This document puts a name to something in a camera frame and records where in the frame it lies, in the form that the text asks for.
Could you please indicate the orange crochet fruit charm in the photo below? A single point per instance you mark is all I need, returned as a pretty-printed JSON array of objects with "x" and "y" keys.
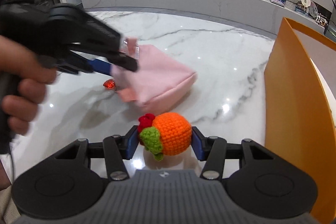
[{"x": 167, "y": 134}]

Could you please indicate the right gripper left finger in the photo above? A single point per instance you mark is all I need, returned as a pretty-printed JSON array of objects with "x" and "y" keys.
[{"x": 116, "y": 149}]

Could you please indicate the person's left hand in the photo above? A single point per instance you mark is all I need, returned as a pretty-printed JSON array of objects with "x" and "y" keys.
[{"x": 23, "y": 108}]

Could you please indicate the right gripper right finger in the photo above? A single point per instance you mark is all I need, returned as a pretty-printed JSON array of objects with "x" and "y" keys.
[{"x": 210, "y": 150}]

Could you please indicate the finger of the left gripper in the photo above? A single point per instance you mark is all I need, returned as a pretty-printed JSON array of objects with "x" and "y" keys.
[
  {"x": 121, "y": 59},
  {"x": 93, "y": 64}
]

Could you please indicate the pink fabric pouch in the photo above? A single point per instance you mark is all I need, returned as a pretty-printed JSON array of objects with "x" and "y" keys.
[{"x": 159, "y": 82}]

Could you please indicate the red heart charm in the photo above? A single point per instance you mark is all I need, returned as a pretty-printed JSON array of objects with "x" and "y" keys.
[{"x": 110, "y": 84}]

